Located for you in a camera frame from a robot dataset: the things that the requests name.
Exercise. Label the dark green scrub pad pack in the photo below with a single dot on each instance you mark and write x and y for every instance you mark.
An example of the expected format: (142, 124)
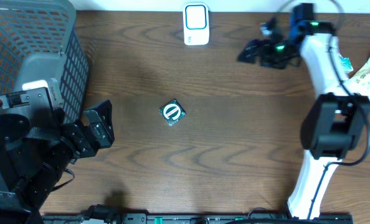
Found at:
(172, 112)

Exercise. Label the small teal tissue pack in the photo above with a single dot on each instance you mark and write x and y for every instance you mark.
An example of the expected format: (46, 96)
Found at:
(346, 63)

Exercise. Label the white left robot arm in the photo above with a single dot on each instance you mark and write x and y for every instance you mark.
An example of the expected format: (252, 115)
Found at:
(35, 151)

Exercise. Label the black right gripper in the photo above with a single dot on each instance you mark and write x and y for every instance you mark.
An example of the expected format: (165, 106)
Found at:
(262, 53)

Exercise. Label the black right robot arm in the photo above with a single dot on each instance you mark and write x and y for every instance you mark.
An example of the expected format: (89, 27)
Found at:
(336, 131)

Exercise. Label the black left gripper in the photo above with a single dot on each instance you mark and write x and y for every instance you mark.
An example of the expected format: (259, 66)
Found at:
(90, 134)

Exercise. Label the dark grey plastic mesh basket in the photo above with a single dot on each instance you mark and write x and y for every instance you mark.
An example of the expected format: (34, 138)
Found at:
(39, 48)

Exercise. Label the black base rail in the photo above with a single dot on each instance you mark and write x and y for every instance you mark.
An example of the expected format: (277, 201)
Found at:
(142, 218)

